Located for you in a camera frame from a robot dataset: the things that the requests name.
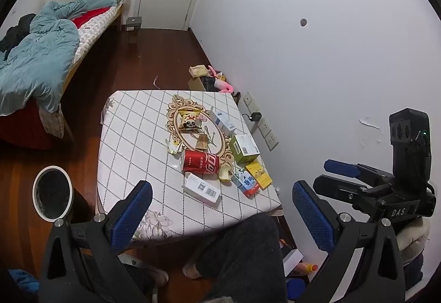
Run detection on orange bottle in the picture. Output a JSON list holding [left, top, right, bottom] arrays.
[[296, 263, 319, 277]]

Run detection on white flat box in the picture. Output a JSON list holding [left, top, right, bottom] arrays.
[[282, 248, 304, 278]]

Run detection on gold ornate oval placemat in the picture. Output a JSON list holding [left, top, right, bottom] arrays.
[[167, 94, 235, 166]]

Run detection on yellow box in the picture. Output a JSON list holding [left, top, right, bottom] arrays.
[[245, 161, 273, 189]]

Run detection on blue round container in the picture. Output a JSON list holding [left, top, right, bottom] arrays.
[[287, 277, 306, 300]]

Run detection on dark clothes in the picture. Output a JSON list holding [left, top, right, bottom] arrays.
[[0, 13, 37, 52]]

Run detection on white paper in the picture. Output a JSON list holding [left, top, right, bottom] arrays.
[[165, 139, 187, 154]]

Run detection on pink plush toy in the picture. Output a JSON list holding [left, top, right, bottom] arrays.
[[208, 66, 234, 93]]

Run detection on person's right hand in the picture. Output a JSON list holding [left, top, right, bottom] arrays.
[[396, 218, 431, 259]]

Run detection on person's leg in dark trousers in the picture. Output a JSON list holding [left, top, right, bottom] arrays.
[[195, 213, 288, 303]]

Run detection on brown cardboard box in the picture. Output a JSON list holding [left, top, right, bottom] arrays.
[[188, 77, 226, 93]]

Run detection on long white box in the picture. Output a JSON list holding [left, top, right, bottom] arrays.
[[182, 173, 222, 204]]

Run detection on red soda can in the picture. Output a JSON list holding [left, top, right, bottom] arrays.
[[181, 149, 220, 175]]

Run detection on yellow fruit peel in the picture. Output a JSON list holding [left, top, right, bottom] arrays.
[[219, 165, 235, 182]]

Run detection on red blanket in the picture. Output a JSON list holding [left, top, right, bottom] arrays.
[[71, 7, 114, 28]]

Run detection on light blue duvet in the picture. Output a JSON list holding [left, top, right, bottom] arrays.
[[0, 0, 125, 116]]

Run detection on blue cloth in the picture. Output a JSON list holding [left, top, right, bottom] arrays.
[[9, 269, 40, 293]]

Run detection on blue white red carton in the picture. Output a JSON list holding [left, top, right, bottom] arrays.
[[232, 168, 260, 198]]

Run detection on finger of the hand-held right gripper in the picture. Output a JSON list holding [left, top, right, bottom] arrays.
[[313, 175, 383, 212], [324, 159, 393, 186]]

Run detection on small white box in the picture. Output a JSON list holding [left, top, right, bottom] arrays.
[[210, 108, 236, 136]]

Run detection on white rimmed round trash bin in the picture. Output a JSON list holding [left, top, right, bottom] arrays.
[[33, 166, 95, 224]]

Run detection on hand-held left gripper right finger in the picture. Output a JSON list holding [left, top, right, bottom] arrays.
[[292, 180, 407, 303]]

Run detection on green box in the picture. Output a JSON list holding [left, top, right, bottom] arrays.
[[229, 134, 260, 164]]

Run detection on white wall socket plate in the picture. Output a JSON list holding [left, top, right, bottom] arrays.
[[243, 91, 259, 114], [258, 119, 279, 151]]

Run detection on red bed sheet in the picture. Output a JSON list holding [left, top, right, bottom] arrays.
[[0, 100, 52, 149]]

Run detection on wooden bed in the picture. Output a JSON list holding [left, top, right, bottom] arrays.
[[0, 0, 133, 152]]

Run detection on small dark stool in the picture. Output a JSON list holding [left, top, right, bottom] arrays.
[[125, 17, 142, 45]]

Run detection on panda snack packet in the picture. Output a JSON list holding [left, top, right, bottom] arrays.
[[177, 109, 204, 133]]

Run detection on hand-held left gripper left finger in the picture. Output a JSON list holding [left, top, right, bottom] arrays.
[[39, 180, 154, 303]]

